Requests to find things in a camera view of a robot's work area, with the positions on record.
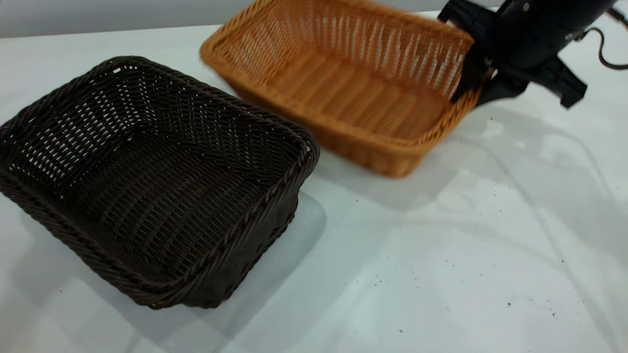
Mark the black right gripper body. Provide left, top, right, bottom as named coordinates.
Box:
left=438, top=0, right=619, bottom=109

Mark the black wicker basket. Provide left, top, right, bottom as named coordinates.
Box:
left=0, top=55, right=321, bottom=310

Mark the dark right arm cable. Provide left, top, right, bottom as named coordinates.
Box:
left=576, top=7, right=628, bottom=70

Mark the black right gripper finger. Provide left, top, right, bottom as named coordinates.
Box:
left=450, top=48, right=493, bottom=102
left=474, top=73, right=530, bottom=107

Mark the orange wicker basket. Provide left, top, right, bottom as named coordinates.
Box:
left=200, top=0, right=494, bottom=178

